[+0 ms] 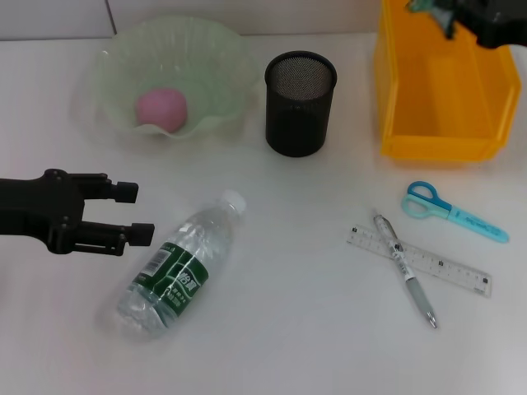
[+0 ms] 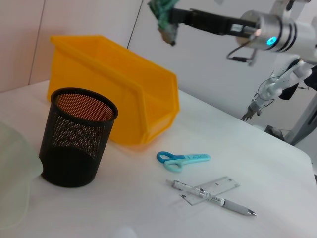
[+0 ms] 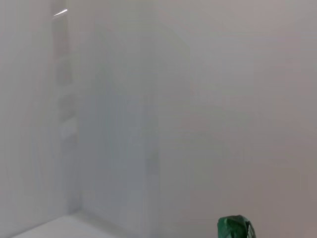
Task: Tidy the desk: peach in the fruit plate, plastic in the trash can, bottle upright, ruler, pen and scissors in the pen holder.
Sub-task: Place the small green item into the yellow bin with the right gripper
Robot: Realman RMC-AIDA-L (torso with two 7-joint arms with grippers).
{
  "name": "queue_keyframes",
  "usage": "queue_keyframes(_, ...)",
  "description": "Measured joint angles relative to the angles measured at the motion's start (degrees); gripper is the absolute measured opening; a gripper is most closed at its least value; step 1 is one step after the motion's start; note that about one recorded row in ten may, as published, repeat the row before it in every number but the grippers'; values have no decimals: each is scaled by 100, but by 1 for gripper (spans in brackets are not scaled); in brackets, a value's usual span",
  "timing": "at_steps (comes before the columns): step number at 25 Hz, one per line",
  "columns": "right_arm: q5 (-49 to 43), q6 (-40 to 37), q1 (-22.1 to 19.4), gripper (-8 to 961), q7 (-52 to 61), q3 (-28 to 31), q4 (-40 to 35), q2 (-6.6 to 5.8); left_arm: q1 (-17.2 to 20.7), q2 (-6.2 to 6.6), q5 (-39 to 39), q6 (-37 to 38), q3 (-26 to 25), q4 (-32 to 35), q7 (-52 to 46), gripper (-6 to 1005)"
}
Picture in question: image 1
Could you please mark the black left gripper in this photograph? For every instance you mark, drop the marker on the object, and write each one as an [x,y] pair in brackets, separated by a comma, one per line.
[37,210]

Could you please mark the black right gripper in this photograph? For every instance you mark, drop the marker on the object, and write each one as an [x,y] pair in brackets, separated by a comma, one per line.
[498,20]

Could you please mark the green plastic wrapper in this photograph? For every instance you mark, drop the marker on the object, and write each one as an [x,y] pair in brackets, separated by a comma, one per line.
[438,14]

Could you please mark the clear water bottle green label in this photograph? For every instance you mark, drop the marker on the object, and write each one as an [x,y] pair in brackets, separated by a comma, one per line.
[181,263]

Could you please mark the pink toy peach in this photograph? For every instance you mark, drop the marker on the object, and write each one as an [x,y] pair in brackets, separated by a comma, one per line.
[161,109]

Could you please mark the blue scissors with sheath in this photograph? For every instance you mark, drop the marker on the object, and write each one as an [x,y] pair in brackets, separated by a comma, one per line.
[457,215]

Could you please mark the transparent plastic ruler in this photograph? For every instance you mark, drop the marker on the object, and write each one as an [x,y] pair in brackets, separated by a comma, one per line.
[444,265]

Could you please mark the grey clear ballpoint pen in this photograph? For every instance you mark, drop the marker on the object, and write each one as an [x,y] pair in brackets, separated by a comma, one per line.
[411,280]

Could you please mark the translucent green fruit bowl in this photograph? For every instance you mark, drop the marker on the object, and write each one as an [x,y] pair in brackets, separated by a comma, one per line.
[189,66]

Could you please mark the black mesh pen holder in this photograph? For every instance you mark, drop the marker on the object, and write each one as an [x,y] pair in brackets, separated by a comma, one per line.
[298,119]

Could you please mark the yellow plastic bin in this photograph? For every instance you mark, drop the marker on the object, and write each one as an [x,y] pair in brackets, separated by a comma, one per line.
[444,107]

